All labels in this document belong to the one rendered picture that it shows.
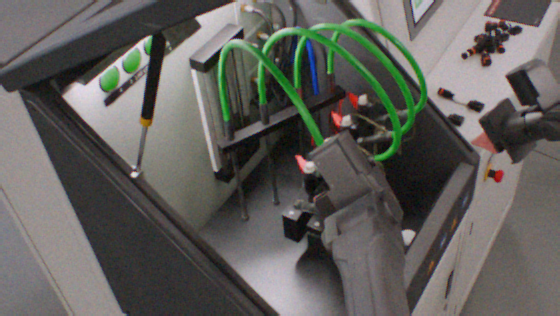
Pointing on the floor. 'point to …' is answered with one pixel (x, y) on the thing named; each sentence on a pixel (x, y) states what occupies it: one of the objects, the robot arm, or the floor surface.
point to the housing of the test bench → (76, 260)
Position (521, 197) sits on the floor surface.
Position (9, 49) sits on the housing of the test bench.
